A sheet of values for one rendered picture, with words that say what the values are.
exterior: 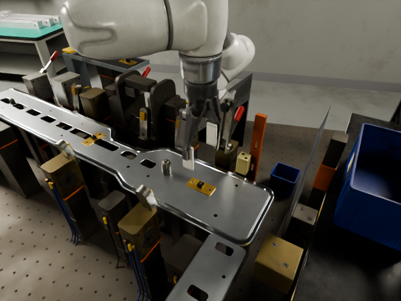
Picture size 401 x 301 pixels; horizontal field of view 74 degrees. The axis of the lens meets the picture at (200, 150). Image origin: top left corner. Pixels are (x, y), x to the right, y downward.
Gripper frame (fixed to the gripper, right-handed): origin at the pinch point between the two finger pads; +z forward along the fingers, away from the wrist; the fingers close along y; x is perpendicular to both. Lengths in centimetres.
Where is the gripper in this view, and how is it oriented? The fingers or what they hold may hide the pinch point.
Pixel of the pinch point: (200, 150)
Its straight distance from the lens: 70.5
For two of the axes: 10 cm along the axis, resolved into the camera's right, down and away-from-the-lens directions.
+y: -5.2, 5.2, -6.7
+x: 8.5, 3.2, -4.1
